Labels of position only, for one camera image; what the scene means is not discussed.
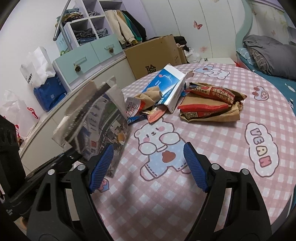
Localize blue white carton box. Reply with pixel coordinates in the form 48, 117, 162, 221
143, 64, 188, 113

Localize beige sock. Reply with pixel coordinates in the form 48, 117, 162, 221
135, 86, 162, 108

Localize white low cabinet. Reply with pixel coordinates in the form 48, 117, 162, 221
19, 57, 135, 174

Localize white red plastic bag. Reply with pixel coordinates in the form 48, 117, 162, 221
1, 90, 39, 140

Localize pink checkered bed blanket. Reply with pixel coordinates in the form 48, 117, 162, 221
92, 64, 295, 240

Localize blue fabric bag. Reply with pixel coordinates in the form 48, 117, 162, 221
34, 75, 67, 112

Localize brown paper bag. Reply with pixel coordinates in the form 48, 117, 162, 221
178, 82, 247, 123

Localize red snack packet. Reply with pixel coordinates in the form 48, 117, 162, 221
178, 82, 235, 120

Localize white paper bag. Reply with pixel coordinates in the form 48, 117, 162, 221
20, 46, 56, 88

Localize blue snack wrappers pile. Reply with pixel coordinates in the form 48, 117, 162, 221
125, 97, 168, 125

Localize teal drawer unit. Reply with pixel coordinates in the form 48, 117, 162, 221
53, 34, 122, 89

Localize grey folded clothes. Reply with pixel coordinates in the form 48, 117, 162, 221
243, 35, 295, 80

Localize white cubby shelf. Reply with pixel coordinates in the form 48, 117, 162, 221
53, 1, 125, 55

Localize brown cardboard box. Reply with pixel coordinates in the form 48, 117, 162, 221
125, 35, 182, 80

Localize hanging clothes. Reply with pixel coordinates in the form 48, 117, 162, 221
104, 10, 147, 46

